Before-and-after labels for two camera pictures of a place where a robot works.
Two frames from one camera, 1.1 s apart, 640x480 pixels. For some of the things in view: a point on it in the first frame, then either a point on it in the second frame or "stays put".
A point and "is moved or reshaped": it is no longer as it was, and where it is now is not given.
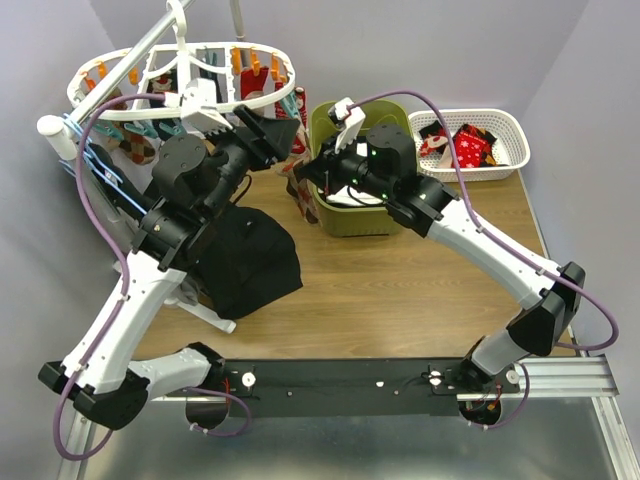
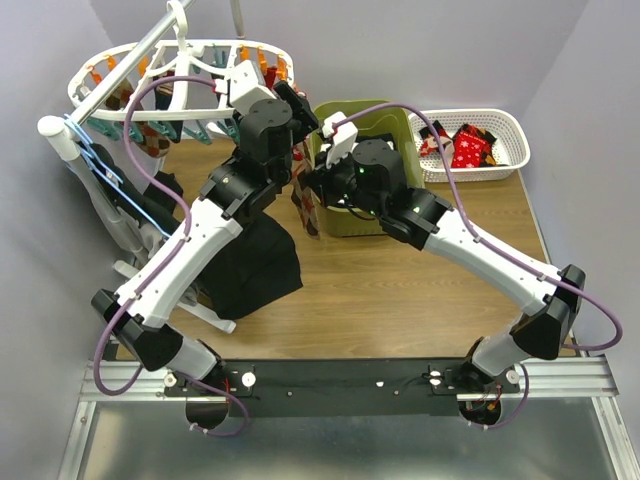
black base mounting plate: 337,388 stays put
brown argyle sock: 303,190 is moved or reshaped
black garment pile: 243,260 stays put
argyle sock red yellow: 488,158 stays put
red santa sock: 434,139 stays put
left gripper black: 274,138 to 304,120
